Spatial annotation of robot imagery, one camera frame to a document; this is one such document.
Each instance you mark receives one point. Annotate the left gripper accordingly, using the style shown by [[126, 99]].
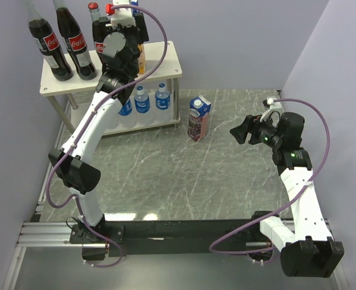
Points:
[[139, 31]]

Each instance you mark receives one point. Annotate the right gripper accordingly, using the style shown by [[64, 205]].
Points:
[[251, 124]]

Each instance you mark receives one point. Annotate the orange juice carton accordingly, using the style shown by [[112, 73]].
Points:
[[141, 59]]

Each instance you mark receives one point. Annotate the cola bottle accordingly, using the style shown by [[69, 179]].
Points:
[[97, 31], [74, 40], [47, 42]]

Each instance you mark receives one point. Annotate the grape juice carton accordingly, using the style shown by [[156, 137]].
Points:
[[199, 110]]

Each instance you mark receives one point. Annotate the water bottle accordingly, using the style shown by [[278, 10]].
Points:
[[163, 103], [127, 115], [112, 124], [143, 107]]

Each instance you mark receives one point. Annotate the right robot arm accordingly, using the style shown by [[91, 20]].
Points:
[[310, 249]]

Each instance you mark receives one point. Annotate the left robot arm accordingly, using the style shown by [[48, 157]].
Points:
[[72, 162]]

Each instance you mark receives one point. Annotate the white two-tier shelf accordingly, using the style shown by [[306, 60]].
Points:
[[168, 72]]

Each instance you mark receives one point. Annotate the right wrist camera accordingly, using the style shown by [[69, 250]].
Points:
[[272, 105]]

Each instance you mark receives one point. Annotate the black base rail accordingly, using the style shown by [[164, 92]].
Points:
[[151, 237]]

